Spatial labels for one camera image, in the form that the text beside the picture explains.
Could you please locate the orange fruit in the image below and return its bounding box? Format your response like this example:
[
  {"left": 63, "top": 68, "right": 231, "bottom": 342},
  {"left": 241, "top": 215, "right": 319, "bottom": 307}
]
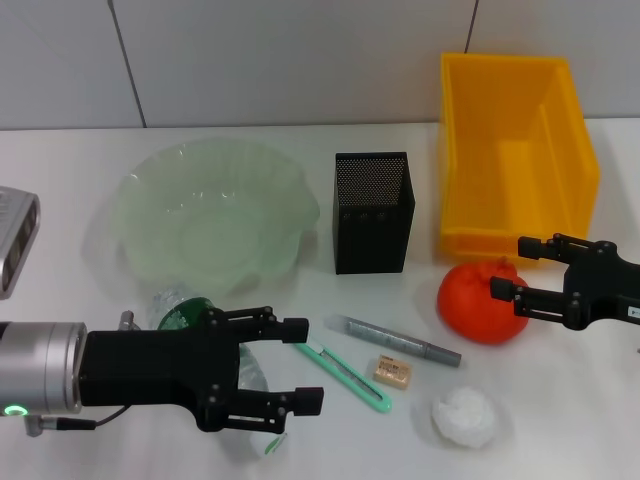
[{"left": 437, "top": 257, "right": 531, "bottom": 346}]

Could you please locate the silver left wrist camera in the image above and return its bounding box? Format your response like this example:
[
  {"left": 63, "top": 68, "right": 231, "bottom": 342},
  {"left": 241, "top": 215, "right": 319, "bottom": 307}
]
[{"left": 0, "top": 185, "right": 41, "bottom": 301}]

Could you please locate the green utility knife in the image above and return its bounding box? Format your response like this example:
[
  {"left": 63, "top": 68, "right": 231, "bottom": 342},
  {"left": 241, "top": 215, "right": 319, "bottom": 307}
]
[{"left": 293, "top": 340, "right": 394, "bottom": 415}]

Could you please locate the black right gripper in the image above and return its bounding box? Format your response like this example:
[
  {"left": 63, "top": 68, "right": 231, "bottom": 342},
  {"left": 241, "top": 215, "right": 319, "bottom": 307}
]
[{"left": 489, "top": 232, "right": 640, "bottom": 331}]

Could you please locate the translucent green fruit plate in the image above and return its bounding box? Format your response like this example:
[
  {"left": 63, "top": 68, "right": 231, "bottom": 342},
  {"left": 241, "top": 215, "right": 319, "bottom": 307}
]
[{"left": 117, "top": 139, "right": 321, "bottom": 296}]

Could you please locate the white paper ball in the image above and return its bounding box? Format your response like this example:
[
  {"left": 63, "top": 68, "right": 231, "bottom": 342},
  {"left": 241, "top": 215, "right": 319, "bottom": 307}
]
[{"left": 430, "top": 387, "right": 496, "bottom": 449}]

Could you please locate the black mesh pen holder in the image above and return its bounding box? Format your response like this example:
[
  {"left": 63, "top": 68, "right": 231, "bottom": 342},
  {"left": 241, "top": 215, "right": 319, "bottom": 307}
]
[{"left": 333, "top": 151, "right": 417, "bottom": 275}]

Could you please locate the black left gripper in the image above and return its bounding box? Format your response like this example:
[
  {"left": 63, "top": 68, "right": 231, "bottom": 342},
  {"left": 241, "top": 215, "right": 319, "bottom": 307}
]
[{"left": 79, "top": 305, "right": 310, "bottom": 432}]

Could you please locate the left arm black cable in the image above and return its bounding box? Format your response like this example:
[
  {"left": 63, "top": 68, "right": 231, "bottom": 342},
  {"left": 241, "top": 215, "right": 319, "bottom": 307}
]
[{"left": 24, "top": 404, "right": 129, "bottom": 436}]

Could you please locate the beige eraser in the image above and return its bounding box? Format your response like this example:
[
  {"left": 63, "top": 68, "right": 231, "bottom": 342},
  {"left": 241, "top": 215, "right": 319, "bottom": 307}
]
[{"left": 372, "top": 353, "right": 414, "bottom": 390}]

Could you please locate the grey marker pen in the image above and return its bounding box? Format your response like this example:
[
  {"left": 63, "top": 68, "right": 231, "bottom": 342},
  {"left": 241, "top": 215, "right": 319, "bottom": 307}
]
[{"left": 324, "top": 313, "right": 462, "bottom": 370}]

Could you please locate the green label water bottle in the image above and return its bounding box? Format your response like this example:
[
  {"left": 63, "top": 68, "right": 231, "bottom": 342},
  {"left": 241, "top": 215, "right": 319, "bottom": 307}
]
[{"left": 147, "top": 283, "right": 290, "bottom": 459}]

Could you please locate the yellow plastic bin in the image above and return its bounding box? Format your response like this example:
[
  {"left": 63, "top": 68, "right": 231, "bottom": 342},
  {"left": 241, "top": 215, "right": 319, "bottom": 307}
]
[{"left": 438, "top": 52, "right": 601, "bottom": 266}]

